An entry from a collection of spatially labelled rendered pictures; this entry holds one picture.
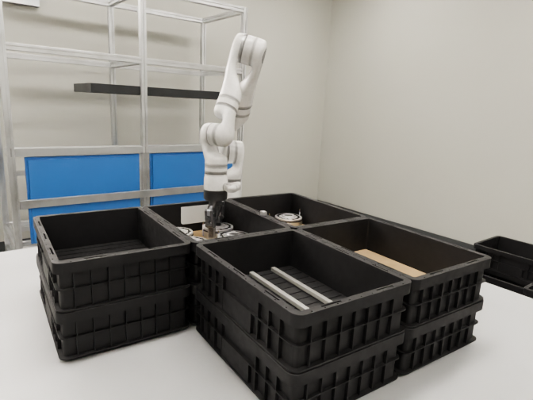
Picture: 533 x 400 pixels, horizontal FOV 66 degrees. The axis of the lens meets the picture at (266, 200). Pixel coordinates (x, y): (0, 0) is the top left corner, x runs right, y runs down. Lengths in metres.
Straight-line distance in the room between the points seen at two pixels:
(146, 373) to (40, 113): 3.06
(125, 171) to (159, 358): 2.21
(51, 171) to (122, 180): 0.46
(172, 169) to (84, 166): 0.63
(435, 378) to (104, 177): 2.50
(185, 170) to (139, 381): 2.47
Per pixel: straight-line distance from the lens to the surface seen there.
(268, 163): 4.82
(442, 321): 1.03
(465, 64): 4.31
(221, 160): 1.28
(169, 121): 4.14
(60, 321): 0.98
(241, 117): 1.51
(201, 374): 0.95
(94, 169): 3.03
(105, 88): 3.04
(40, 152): 2.94
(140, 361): 1.01
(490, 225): 4.20
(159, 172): 3.19
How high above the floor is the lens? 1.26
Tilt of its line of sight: 13 degrees down
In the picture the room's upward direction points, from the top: 3 degrees clockwise
